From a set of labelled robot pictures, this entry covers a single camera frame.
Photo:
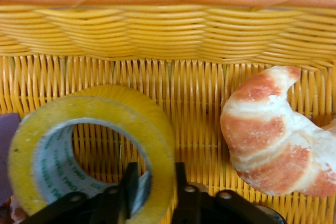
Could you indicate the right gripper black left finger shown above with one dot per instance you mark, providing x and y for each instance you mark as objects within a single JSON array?
[{"x": 105, "y": 208}]

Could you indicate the yellow packing tape roll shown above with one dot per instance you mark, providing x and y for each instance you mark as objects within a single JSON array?
[{"x": 26, "y": 142}]

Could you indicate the yellow woven basket orange rim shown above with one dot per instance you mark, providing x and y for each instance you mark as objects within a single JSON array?
[{"x": 168, "y": 37}]

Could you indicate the toy croissant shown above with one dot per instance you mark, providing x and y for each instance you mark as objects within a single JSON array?
[{"x": 262, "y": 134}]

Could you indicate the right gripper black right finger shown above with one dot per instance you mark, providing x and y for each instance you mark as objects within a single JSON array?
[{"x": 194, "y": 208}]

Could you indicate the purple foam cube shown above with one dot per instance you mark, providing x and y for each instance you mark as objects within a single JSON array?
[{"x": 6, "y": 142}]

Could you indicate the small can black lid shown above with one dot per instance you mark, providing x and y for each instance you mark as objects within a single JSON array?
[{"x": 273, "y": 218}]

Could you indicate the brown toy lion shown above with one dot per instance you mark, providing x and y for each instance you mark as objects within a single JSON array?
[{"x": 18, "y": 212}]

